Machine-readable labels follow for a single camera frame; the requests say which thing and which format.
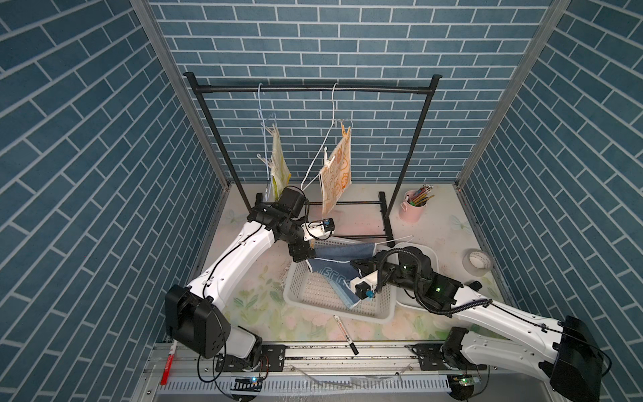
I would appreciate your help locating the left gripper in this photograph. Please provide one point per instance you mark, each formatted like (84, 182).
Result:
(302, 250)

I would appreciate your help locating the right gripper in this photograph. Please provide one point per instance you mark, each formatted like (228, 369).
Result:
(374, 263)

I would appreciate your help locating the blue patterned towel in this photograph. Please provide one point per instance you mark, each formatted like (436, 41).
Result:
(334, 264)

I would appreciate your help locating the white wire hanger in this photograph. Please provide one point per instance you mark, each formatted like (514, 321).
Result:
(308, 180)
(397, 240)

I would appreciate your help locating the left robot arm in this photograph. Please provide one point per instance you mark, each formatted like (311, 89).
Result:
(194, 313)

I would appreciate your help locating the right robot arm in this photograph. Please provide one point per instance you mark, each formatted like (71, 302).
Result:
(562, 353)

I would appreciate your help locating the white perforated plastic basket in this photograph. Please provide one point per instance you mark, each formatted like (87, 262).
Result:
(305, 289)

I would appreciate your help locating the pink pencil cup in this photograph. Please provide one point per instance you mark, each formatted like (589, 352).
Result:
(414, 202)

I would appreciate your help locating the yellow green patterned towel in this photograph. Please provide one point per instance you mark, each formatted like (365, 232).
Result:
(281, 172)

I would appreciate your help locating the orange patterned towel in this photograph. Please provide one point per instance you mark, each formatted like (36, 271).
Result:
(336, 177)

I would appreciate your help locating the black tipped marker pen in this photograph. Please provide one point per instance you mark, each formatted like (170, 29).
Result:
(351, 344)

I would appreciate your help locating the white clothespin middle lower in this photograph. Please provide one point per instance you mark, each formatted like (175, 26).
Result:
(328, 157)

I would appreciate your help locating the white clothespin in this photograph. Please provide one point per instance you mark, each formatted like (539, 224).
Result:
(272, 130)
(328, 157)
(266, 161)

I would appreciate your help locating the white clothespin lower left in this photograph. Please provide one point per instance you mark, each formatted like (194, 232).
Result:
(266, 161)

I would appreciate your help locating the clear tape roll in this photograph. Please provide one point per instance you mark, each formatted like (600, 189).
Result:
(477, 262)

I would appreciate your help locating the white clothespin upper left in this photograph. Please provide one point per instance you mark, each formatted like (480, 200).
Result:
(272, 130)

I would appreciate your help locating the wooden clothespin middle upper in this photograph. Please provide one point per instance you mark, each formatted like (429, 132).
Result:
(346, 130)

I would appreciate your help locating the red marker pen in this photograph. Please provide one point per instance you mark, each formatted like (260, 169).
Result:
(168, 364)

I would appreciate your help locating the black metal clothes rack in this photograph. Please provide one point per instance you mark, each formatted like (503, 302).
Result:
(386, 205)

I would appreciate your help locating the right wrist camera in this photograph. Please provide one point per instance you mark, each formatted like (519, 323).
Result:
(366, 287)

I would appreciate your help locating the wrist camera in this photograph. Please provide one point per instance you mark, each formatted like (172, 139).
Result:
(366, 287)
(319, 230)

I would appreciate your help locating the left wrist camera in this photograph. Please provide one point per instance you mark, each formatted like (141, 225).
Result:
(319, 230)

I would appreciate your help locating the light blue wire hanger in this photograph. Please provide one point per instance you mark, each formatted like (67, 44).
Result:
(269, 191)

